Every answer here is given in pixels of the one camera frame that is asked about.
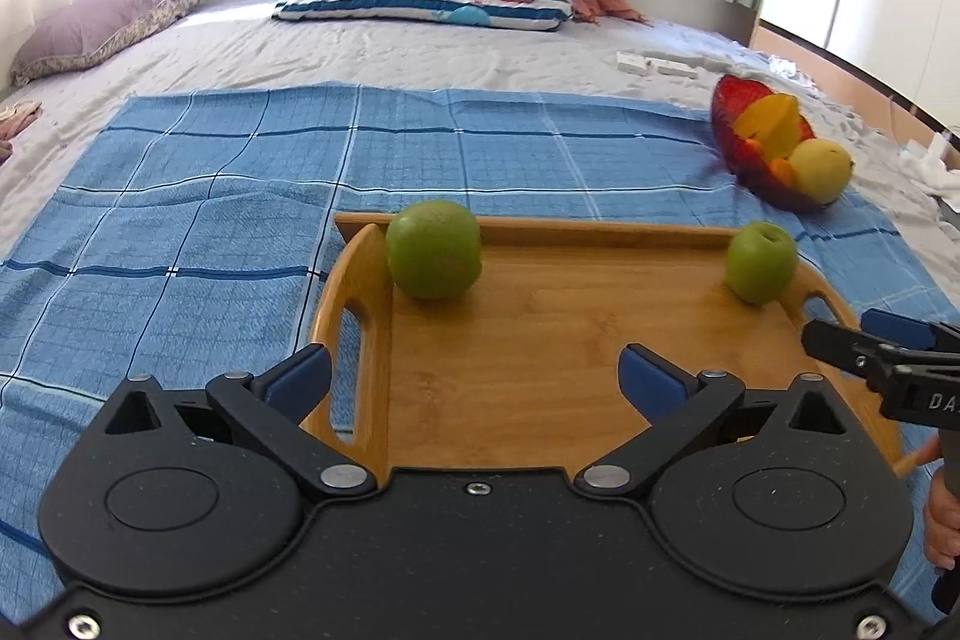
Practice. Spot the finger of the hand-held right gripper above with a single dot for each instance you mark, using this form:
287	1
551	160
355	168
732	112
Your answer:
840	344
896	325

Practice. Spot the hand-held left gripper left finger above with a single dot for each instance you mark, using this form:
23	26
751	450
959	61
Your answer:
300	379

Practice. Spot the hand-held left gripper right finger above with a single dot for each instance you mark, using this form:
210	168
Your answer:
649	385

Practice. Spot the person's right hand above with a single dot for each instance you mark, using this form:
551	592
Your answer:
943	520

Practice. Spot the green apple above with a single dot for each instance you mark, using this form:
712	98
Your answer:
761	261

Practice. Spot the white crumpled clothes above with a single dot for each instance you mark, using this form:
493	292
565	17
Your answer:
930	179

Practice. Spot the yellow pear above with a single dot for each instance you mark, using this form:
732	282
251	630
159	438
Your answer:
821	169

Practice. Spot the small orange kumquat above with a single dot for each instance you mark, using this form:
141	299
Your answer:
782	171

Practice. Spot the white charger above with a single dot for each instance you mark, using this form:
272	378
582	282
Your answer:
943	147

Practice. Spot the large green citrus fruit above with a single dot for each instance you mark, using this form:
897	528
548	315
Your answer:
433	250

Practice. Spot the blue checked cloth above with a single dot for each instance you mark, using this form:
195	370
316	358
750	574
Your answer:
187	197

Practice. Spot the yellow starfruit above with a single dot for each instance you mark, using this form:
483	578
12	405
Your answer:
772	123

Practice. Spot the red glass bowl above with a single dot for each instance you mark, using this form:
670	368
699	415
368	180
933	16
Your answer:
731	130

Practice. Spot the bed with grey sheet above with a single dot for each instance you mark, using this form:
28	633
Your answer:
300	55

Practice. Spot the pink garment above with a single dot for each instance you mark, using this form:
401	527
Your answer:
16	123

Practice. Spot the purple floral pillow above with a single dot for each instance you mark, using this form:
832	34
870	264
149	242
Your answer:
97	29

